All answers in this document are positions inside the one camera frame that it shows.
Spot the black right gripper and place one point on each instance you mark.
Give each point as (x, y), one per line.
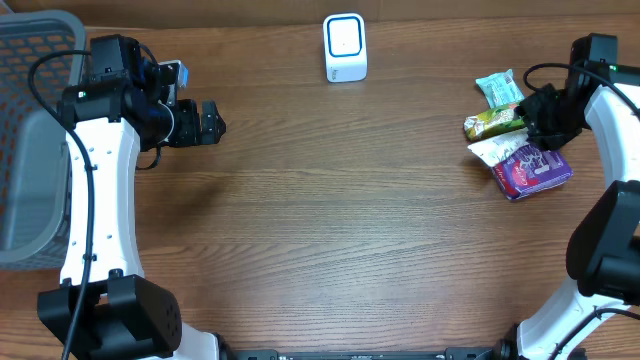
(542, 118)

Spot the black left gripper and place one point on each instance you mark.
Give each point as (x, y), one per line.
(195, 124)

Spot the green yellow drink carton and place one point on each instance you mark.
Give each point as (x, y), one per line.
(493, 122)

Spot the red purple floral liner pack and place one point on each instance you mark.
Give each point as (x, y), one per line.
(530, 170)

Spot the teal wipes packet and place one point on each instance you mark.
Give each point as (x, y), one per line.
(500, 88)

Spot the white tube gold cap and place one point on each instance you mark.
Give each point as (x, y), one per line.
(498, 148)

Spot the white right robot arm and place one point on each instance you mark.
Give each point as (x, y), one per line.
(602, 257)

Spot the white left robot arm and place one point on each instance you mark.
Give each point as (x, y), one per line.
(105, 307)

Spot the white barcode scanner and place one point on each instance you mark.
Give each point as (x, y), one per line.
(345, 48)

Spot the dark grey plastic basket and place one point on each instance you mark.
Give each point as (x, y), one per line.
(35, 179)

